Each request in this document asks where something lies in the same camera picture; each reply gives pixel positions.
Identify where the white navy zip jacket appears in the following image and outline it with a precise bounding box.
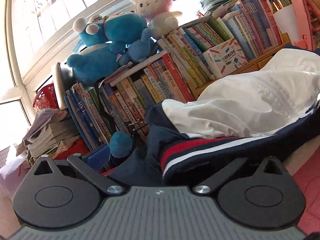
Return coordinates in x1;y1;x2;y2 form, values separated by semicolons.
108;46;319;186

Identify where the red plastic crate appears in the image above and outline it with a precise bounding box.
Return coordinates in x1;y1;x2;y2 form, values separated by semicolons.
52;139;89;160

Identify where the stack of paper booklets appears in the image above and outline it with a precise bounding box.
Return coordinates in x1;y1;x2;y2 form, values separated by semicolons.
23;109;80;161

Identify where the miniature black bicycle model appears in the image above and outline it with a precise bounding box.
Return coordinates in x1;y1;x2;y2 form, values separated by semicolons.
127;119;147;147

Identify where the middle row of books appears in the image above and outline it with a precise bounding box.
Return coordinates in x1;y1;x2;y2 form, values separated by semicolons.
98;50;196;134

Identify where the row of blue thin books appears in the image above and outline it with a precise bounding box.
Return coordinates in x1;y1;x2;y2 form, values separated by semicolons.
64;82;112;150

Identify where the red basket on top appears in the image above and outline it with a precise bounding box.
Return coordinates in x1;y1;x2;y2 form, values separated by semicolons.
33;83;59;111

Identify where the pink desk mat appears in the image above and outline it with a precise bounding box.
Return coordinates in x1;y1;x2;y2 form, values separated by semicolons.
11;156;319;239

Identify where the wooden drawer shelf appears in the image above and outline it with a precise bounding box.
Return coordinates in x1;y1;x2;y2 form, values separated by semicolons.
191;33;291;99

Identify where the white colourful card box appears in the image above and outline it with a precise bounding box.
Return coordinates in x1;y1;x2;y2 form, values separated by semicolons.
202;38;248;79

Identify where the large blue plush toy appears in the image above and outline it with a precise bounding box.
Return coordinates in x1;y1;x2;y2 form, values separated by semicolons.
66;12;158;158

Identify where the right shelf row of books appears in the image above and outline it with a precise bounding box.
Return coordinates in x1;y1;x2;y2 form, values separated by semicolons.
157;0;283;87

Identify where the pink white bunny plush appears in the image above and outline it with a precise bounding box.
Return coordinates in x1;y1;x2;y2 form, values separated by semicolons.
129;0;182;40

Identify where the white paper cup holder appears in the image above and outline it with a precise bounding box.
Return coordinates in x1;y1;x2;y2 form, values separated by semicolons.
273;4;300;44

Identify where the pink triangular toy house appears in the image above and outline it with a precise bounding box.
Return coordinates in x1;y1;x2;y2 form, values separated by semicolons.
291;0;319;50

